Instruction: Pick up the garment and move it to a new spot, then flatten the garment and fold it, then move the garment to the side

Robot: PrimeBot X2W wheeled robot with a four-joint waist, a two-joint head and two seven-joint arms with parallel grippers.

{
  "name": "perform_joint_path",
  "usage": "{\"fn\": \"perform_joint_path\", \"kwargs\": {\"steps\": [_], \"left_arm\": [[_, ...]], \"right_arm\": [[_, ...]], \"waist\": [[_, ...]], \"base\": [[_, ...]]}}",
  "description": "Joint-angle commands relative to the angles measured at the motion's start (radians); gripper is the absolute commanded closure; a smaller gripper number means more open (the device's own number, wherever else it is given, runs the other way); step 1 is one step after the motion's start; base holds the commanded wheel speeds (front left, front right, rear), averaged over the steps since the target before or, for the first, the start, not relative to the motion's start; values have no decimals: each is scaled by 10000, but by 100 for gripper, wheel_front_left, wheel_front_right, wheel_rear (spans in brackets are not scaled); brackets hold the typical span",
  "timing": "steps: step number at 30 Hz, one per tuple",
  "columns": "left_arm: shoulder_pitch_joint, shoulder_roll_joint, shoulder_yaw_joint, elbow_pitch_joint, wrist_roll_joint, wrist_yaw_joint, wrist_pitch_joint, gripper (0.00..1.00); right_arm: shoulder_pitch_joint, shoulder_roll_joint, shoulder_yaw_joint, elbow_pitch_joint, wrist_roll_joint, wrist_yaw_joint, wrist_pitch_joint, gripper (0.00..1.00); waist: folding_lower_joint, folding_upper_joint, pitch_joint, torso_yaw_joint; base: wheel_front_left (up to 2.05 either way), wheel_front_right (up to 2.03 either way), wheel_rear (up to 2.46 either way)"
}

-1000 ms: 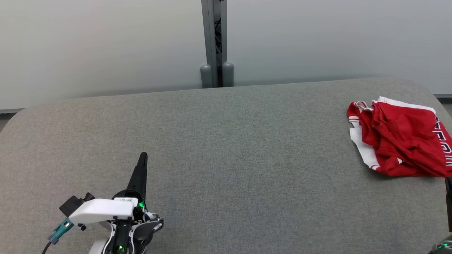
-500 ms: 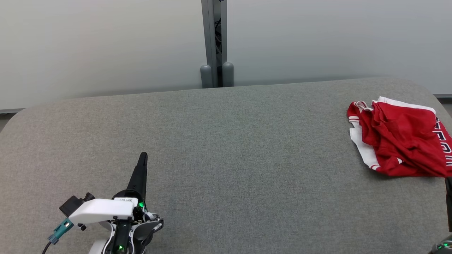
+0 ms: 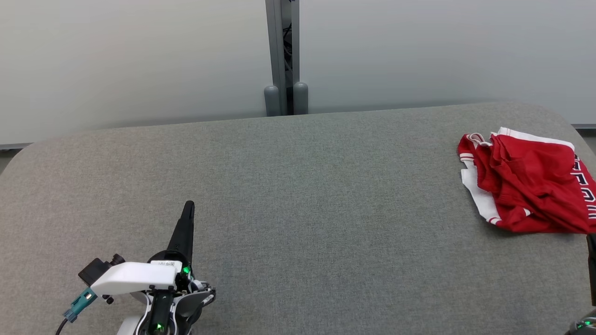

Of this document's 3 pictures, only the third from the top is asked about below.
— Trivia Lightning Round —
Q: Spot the red white-sleeved t-shirt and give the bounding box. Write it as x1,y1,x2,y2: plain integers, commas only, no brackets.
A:
458,132,596,235

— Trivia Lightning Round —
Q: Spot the teal left cable connector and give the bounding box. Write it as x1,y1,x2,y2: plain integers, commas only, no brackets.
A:
64,288,97,323

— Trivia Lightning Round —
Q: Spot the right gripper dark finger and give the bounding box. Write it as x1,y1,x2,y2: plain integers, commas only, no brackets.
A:
586,234,596,308

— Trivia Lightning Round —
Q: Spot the grey fabric sofa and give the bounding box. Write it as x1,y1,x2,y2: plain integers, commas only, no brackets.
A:
0,101,596,335

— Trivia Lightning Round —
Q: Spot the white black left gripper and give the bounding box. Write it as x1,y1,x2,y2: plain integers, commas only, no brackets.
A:
90,201,196,297

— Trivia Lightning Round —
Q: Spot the dark grey partition post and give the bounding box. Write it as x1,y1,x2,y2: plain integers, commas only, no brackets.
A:
264,0,301,116

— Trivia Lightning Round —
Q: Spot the grey rounded post foot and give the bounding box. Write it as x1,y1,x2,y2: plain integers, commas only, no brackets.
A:
293,82,309,115
264,85,281,117

